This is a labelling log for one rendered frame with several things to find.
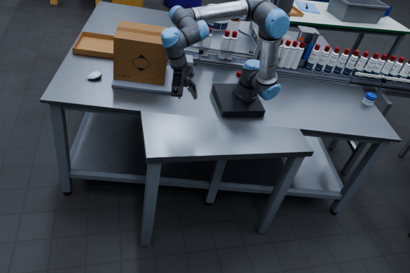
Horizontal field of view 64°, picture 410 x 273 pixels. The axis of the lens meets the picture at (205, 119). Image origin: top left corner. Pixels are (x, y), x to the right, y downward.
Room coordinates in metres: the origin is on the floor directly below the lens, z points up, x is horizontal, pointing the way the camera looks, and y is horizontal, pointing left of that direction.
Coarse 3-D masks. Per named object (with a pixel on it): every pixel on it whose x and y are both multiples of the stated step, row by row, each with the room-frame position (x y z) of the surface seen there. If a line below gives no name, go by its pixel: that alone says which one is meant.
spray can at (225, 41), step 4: (228, 32) 2.10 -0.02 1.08; (224, 36) 2.11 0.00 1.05; (228, 36) 2.11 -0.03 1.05; (224, 40) 2.09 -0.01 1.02; (228, 40) 2.10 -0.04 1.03; (224, 44) 2.09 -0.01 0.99; (220, 48) 2.11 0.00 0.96; (224, 48) 2.09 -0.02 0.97; (220, 52) 2.10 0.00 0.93; (224, 52) 2.10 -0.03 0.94; (220, 56) 2.09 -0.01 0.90; (224, 56) 2.10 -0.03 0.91
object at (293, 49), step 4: (292, 44) 2.20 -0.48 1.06; (296, 44) 2.19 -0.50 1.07; (292, 48) 2.18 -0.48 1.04; (296, 48) 2.19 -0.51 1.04; (292, 52) 2.18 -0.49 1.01; (288, 56) 2.19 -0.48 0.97; (292, 56) 2.18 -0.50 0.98; (288, 60) 2.18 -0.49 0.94; (292, 60) 2.19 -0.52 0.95; (284, 64) 2.19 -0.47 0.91; (288, 64) 2.18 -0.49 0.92; (288, 68) 2.18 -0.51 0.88
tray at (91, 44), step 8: (88, 32) 2.07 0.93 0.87; (80, 40) 1.98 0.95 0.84; (88, 40) 2.02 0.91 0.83; (96, 40) 2.05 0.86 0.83; (104, 40) 2.07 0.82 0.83; (112, 40) 2.10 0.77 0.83; (80, 48) 1.89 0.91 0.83; (88, 48) 1.92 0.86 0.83; (96, 48) 1.94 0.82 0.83; (104, 48) 1.96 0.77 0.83; (112, 48) 1.99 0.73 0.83; (96, 56) 1.84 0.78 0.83; (104, 56) 1.85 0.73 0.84; (112, 56) 1.86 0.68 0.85
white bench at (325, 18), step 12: (300, 0) 4.31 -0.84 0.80; (324, 12) 4.03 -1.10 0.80; (300, 24) 3.57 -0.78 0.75; (312, 24) 3.57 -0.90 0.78; (324, 24) 3.62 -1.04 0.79; (336, 24) 3.68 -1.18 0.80; (348, 24) 3.78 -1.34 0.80; (360, 24) 3.88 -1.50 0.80; (372, 24) 3.98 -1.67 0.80; (384, 24) 4.09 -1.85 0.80; (396, 24) 4.20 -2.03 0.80; (360, 36) 4.65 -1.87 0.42; (396, 48) 4.07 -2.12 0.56
